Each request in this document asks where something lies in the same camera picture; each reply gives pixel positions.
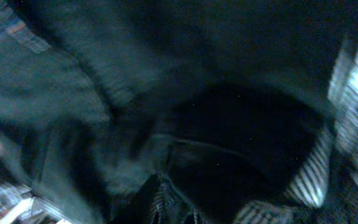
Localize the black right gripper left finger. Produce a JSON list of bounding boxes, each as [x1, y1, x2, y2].
[[110, 175, 161, 224]]

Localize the black shorts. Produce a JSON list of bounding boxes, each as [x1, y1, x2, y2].
[[0, 1, 358, 223]]

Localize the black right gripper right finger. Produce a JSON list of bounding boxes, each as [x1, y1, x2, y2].
[[178, 206, 208, 224]]

